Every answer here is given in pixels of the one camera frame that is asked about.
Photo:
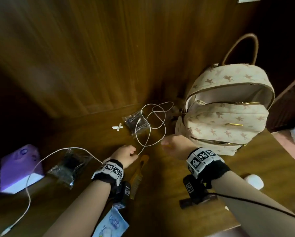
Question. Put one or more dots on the person's left hand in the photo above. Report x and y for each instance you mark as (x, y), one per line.
(124, 156)

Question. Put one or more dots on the person's right hand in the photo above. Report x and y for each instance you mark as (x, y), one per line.
(179, 146)

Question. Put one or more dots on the wooden comb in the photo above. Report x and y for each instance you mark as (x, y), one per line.
(142, 165)

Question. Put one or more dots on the beige horse-print backpack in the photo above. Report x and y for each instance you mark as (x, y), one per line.
(223, 120)

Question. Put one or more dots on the person's left forearm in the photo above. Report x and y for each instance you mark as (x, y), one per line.
(78, 212)

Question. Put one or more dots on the person's right forearm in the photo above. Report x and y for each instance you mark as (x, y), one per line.
(256, 209)

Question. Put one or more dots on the left marker wristband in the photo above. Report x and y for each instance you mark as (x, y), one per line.
(110, 169)

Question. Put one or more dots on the marker wristband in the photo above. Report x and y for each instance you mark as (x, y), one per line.
(110, 169)
(201, 157)

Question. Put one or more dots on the right marker wristband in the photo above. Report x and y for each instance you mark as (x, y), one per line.
(201, 157)

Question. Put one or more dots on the small white ribbon cross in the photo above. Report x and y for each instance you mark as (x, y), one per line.
(117, 127)

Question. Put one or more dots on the clear bag with dark contents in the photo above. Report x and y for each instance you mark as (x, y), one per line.
(132, 120)

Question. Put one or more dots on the large crinkled bag black contents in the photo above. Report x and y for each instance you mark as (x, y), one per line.
(68, 167)

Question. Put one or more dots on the black stick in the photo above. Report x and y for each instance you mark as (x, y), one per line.
(184, 203)

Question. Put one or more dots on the light blue printed packet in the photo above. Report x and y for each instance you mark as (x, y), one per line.
(110, 224)

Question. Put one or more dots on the white earbuds case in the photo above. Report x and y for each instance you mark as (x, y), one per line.
(256, 181)

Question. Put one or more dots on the dark wooden bed headboard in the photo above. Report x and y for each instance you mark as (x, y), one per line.
(285, 111)

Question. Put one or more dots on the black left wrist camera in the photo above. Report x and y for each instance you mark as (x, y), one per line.
(124, 192)

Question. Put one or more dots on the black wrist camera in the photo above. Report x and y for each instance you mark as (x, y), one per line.
(194, 188)
(124, 192)

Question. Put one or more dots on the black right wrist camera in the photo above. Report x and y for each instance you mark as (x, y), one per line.
(194, 188)

